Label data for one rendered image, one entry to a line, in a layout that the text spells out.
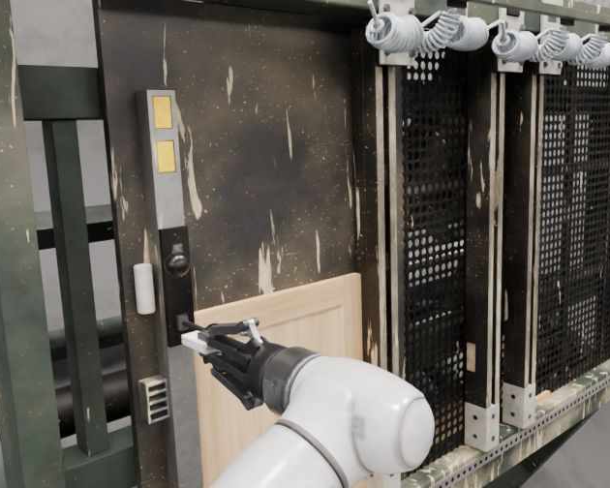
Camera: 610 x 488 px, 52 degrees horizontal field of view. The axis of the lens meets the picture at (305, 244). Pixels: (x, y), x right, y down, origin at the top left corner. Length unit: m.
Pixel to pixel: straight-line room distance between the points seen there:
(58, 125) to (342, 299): 0.66
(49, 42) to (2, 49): 3.48
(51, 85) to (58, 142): 0.09
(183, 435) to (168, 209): 0.40
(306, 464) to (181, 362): 0.51
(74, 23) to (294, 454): 3.96
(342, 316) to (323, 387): 0.68
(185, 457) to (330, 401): 0.55
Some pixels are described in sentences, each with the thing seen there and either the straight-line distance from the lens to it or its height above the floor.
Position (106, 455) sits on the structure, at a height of 1.14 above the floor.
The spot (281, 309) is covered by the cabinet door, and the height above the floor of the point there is 1.33.
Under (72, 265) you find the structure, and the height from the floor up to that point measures 1.41.
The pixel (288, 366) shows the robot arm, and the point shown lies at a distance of 0.75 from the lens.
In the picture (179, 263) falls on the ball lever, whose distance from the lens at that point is 0.93.
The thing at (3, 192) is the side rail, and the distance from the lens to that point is 0.94.
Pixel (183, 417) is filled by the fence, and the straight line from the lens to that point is 1.14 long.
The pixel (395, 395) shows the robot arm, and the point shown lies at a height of 1.70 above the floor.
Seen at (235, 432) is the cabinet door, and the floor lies 1.15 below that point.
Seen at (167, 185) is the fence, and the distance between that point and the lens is 1.04.
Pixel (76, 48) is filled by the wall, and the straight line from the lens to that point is 4.50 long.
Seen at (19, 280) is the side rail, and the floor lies 1.48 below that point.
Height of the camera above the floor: 2.14
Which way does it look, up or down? 35 degrees down
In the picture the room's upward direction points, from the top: 24 degrees clockwise
